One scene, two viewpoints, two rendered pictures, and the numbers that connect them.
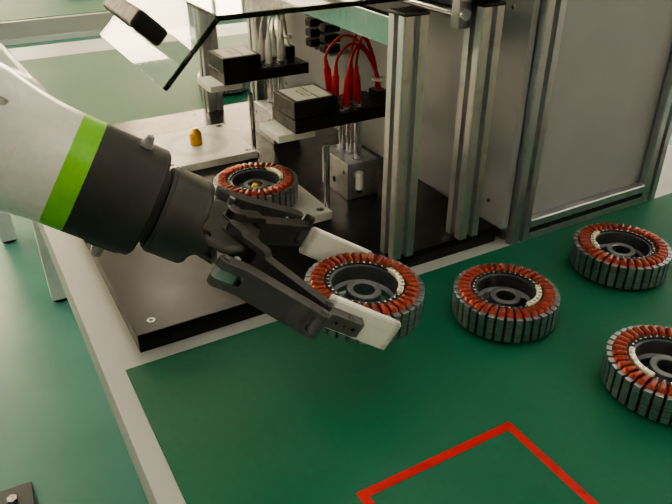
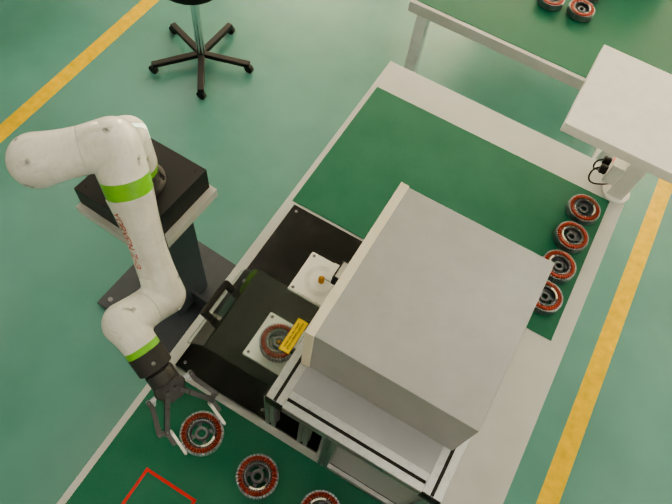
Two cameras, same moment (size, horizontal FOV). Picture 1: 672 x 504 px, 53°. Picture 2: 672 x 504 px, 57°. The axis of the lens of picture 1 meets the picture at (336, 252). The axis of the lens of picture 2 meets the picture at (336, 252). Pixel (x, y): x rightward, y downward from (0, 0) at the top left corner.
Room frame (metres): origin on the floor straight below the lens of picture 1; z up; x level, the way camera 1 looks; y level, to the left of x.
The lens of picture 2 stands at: (0.53, -0.42, 2.49)
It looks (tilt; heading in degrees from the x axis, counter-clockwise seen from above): 62 degrees down; 50
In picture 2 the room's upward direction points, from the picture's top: 11 degrees clockwise
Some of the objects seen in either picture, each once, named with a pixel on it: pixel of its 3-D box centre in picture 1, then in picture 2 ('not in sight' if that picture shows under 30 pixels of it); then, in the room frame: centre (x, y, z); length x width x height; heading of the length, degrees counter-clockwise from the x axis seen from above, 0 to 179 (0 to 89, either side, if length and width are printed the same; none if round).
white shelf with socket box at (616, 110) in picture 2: not in sight; (604, 155); (2.00, 0.11, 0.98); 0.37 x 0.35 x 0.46; 30
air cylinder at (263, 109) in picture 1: (276, 120); not in sight; (1.11, 0.10, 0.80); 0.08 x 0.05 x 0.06; 30
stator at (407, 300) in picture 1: (363, 295); (201, 433); (0.53, -0.03, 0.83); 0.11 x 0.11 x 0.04
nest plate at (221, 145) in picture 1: (196, 147); (321, 281); (1.03, 0.23, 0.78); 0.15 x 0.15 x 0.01; 30
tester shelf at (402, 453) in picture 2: not in sight; (416, 327); (1.09, -0.11, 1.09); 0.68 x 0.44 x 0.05; 30
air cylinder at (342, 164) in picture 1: (349, 169); not in sight; (0.89, -0.02, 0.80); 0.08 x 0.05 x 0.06; 30
